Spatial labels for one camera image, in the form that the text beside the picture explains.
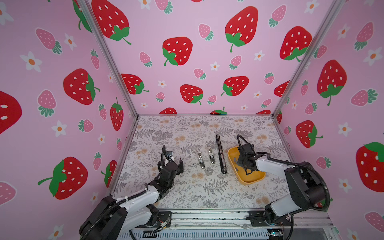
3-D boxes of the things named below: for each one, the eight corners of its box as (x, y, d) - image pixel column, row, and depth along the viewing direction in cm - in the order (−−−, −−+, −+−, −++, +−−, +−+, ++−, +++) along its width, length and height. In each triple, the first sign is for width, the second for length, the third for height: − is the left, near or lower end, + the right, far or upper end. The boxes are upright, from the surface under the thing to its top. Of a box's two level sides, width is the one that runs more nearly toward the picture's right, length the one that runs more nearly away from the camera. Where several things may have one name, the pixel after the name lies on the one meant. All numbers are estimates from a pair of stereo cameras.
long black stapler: (221, 173, 92) (221, 172, 89) (215, 137, 110) (215, 134, 108) (227, 173, 92) (228, 171, 90) (220, 136, 110) (220, 134, 108)
